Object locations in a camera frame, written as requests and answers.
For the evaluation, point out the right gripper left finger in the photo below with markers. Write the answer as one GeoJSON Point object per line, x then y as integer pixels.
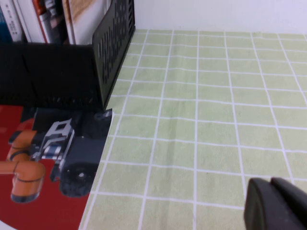
{"type": "Point", "coordinates": [259, 210]}

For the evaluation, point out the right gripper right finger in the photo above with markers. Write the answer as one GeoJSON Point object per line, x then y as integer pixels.
{"type": "Point", "coordinates": [296, 206]}

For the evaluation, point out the white brochure sandy road cover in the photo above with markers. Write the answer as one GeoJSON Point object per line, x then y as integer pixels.
{"type": "Point", "coordinates": [84, 28]}

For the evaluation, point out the red brochure orange robot arm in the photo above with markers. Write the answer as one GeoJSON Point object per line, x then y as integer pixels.
{"type": "Point", "coordinates": [48, 210]}

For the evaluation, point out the black mesh book holder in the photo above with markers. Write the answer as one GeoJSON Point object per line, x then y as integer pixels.
{"type": "Point", "coordinates": [60, 72]}

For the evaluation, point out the dark teal book white spine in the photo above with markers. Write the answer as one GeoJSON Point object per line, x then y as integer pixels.
{"type": "Point", "coordinates": [13, 24]}

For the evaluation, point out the green checkered tablecloth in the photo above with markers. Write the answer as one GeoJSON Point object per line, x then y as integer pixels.
{"type": "Point", "coordinates": [192, 119]}

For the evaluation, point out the dark brown cover magazine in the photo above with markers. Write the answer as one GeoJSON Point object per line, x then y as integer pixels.
{"type": "Point", "coordinates": [58, 24]}

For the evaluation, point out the white magazine red edge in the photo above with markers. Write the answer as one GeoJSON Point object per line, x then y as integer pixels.
{"type": "Point", "coordinates": [44, 21]}

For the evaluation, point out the plain white magazine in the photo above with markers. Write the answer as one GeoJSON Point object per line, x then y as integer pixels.
{"type": "Point", "coordinates": [30, 21]}

